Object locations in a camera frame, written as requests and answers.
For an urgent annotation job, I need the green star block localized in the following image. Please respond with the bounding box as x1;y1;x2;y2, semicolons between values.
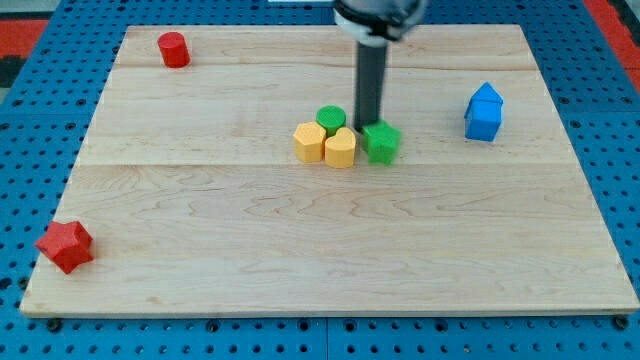
362;120;402;165

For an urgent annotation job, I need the blue house-shaped cube block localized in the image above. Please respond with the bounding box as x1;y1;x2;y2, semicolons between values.
464;82;504;142

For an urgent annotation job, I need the yellow heart block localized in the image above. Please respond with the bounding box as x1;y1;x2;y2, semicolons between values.
324;127;356;169

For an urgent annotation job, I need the yellow pentagon block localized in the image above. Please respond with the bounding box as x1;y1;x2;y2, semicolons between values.
293;122;326;163

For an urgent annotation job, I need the green cylinder block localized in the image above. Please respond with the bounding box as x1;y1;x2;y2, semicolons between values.
316;105;346;137

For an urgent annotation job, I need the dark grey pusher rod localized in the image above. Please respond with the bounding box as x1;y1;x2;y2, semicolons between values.
354;44;388;132

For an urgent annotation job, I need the light wooden board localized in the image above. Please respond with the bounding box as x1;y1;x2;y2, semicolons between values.
20;25;639;319

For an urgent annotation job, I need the red cylinder block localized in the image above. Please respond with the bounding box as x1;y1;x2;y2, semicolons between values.
157;31;191;68

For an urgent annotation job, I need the red star block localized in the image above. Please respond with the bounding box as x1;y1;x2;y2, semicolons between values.
35;221;94;274

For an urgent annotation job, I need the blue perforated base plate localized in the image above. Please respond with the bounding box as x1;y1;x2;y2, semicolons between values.
1;0;639;359

